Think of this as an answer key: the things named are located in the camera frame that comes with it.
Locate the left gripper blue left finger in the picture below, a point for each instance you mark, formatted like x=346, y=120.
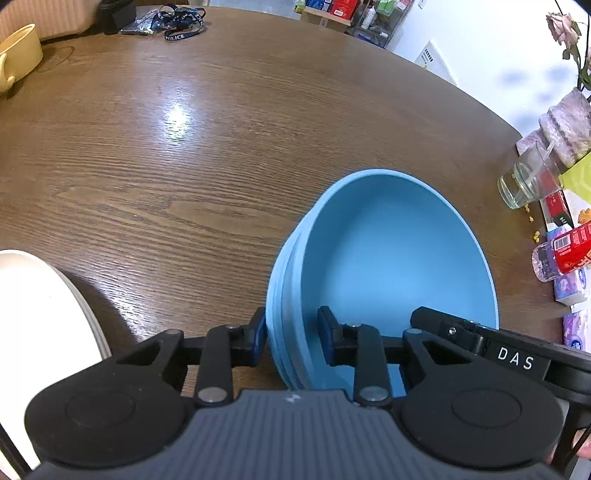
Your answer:
x=220, y=351

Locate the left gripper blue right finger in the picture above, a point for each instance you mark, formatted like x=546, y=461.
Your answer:
x=362, y=348

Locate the blue bowl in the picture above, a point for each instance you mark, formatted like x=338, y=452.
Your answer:
x=273, y=321
x=376, y=246
x=287, y=322

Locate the cream plate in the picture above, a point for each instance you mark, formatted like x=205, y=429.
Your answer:
x=48, y=333

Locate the person's right hand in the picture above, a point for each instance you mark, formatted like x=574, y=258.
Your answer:
x=550, y=457

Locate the purple tissue pack near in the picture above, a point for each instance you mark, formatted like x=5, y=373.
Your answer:
x=576, y=330

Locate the purple tissue pack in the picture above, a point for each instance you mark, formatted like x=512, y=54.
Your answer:
x=576, y=330
x=572, y=288

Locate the purple tissue pack far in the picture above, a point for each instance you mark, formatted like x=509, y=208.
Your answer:
x=572, y=288

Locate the red flat box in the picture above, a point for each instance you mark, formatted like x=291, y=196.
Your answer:
x=557, y=209

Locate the clear drinking glass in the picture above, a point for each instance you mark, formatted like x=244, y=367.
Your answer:
x=533, y=177

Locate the pink textured vase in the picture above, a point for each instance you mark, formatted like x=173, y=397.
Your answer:
x=567, y=126

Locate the brown cardboard box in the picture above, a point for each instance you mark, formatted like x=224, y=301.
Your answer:
x=324, y=19

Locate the red gift box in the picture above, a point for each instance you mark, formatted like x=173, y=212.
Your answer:
x=344, y=9

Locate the dried pink flowers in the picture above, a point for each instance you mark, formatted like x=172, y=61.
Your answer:
x=574, y=42

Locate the black round pouch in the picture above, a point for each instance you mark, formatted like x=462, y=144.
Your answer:
x=113, y=15

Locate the yellow ceramic mug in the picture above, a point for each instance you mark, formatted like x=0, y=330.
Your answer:
x=21, y=53

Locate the pink ribbed suitcase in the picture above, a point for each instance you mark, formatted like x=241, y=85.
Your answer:
x=53, y=18

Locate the wire storage rack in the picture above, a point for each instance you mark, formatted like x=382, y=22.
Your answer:
x=376, y=21

